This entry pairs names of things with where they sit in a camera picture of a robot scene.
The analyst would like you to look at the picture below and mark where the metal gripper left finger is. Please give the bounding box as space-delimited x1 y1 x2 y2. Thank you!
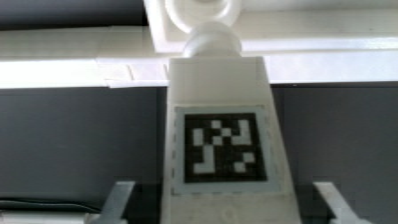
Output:
87 180 165 224

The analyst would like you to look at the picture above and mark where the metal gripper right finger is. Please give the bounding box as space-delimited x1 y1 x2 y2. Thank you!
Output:
295 182 373 224

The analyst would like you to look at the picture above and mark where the white table leg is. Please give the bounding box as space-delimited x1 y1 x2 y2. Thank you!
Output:
161 22 302 224

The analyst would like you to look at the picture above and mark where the white square table top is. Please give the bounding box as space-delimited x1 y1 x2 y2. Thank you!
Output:
144 0 398 53

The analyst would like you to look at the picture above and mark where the black cable bundle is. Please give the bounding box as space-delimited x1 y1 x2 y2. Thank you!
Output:
0 197 103 214

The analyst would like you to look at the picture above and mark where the white U-shaped obstacle wall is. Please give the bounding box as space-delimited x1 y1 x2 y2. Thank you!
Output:
0 26 398 89

